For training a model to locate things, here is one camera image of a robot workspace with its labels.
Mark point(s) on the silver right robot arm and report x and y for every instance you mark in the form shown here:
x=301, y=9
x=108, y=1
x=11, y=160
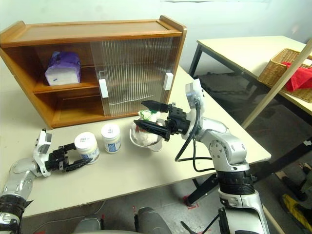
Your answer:
x=229, y=148

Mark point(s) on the purple tissue pack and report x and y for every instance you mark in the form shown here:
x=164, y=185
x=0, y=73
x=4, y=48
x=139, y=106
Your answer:
x=63, y=70

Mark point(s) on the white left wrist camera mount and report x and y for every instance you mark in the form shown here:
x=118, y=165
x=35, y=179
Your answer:
x=42, y=143

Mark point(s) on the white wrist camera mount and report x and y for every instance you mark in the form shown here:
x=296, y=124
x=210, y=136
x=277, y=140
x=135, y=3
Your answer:
x=193, y=90
x=42, y=143

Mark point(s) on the white plush toy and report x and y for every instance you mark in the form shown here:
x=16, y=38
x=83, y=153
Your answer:
x=145, y=139

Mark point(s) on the wooden cabinet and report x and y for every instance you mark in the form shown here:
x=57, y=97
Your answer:
x=97, y=30

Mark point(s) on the white jar with blue label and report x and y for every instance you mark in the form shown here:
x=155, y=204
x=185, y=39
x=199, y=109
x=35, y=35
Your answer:
x=111, y=139
x=86, y=146

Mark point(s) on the black table base bar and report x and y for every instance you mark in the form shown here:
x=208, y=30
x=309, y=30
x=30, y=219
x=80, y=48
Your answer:
x=287, y=158

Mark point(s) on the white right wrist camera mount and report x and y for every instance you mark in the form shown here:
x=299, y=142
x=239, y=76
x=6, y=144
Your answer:
x=193, y=90

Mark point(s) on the red cloth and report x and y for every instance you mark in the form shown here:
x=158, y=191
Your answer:
x=301, y=76

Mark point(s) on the grey rounded shape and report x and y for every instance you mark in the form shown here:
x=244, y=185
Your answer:
x=152, y=221
x=89, y=225

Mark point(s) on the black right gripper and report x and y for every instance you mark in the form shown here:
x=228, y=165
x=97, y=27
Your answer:
x=178, y=122

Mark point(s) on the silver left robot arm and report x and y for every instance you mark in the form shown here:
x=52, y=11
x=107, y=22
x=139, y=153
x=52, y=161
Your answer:
x=17, y=185

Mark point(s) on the light wooden pole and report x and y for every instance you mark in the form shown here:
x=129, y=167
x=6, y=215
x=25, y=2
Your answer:
x=275, y=90

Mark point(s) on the yellow black object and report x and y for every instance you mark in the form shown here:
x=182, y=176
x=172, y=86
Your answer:
x=296, y=210

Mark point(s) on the cracked ribbed glass sliding door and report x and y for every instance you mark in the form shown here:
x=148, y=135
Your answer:
x=151, y=63

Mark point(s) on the black table leg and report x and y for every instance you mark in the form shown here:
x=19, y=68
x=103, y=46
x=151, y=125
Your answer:
x=203, y=190

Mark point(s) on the wicker basket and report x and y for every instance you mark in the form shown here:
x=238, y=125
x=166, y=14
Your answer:
x=273, y=70

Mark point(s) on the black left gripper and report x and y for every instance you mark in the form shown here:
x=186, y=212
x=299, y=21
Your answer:
x=57, y=161

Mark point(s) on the cream table with black legs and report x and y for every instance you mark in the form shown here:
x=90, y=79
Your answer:
x=231, y=51

